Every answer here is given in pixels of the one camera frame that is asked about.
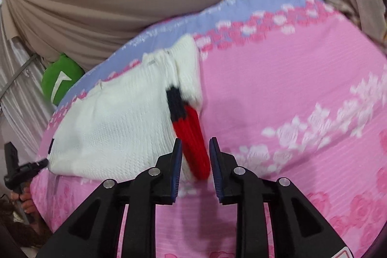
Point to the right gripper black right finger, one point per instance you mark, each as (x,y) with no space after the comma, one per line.
(274,209)

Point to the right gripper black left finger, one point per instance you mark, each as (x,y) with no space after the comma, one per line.
(119,219)

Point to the white red navy knit sweater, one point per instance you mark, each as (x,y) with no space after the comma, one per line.
(122,126)

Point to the person's left hand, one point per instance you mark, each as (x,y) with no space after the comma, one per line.
(25,198)

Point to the silver satin curtain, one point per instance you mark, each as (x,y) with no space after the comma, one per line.
(25,112)

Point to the green plush pillow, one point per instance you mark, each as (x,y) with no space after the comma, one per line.
(59,77)

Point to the pink floral bed sheet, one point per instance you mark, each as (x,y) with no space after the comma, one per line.
(291,88)

